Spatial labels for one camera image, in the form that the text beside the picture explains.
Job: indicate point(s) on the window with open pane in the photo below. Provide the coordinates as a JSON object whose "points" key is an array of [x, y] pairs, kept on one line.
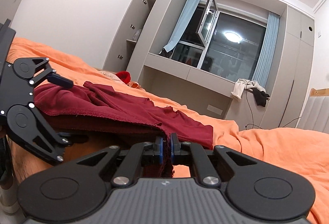
{"points": [[220, 41]]}

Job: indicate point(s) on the orange bed cover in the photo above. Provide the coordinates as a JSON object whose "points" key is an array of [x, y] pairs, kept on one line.
{"points": [[300, 151]]}

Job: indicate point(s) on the right light blue curtain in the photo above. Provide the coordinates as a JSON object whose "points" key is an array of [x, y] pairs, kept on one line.
{"points": [[264, 63]]}

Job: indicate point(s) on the white wall socket plate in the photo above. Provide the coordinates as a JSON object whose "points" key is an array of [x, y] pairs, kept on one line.
{"points": [[214, 109]]}

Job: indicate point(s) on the left light blue curtain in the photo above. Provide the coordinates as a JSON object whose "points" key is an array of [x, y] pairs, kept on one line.
{"points": [[182, 23]]}

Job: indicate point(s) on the light blue curtain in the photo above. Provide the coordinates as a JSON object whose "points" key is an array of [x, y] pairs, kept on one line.
{"points": [[264, 63], [182, 23]]}

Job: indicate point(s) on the bright red cloth item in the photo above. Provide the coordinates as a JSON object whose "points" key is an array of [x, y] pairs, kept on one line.
{"points": [[124, 76]]}

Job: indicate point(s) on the black cloth on sill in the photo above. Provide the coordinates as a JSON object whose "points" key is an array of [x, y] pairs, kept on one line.
{"points": [[261, 97]]}

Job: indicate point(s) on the white cloth on sill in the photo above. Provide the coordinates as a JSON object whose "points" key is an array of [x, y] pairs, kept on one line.
{"points": [[244, 84]]}

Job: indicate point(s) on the grey padded headboard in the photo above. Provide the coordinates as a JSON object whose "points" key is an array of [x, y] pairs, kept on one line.
{"points": [[316, 112]]}

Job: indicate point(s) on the open grey wardrobe door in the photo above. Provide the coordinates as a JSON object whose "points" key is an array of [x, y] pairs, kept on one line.
{"points": [[123, 44]]}

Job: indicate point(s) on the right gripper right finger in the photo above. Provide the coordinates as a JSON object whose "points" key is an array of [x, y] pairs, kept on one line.
{"points": [[195, 157]]}

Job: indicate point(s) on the dark red long-sleeve garment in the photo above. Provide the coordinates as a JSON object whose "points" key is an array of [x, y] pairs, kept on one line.
{"points": [[99, 116]]}

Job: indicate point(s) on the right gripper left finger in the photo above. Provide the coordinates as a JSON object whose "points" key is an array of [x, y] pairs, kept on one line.
{"points": [[133, 161]]}

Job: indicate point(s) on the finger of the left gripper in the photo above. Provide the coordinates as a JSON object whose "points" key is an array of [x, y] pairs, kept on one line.
{"points": [[28, 128], [37, 69]]}

